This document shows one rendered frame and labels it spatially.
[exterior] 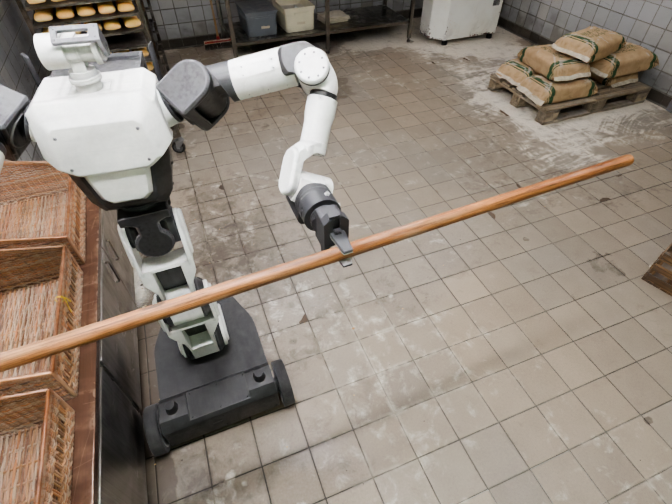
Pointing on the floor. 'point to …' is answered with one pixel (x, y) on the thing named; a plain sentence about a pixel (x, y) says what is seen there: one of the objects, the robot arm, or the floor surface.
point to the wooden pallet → (548, 113)
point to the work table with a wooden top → (361, 19)
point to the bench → (107, 377)
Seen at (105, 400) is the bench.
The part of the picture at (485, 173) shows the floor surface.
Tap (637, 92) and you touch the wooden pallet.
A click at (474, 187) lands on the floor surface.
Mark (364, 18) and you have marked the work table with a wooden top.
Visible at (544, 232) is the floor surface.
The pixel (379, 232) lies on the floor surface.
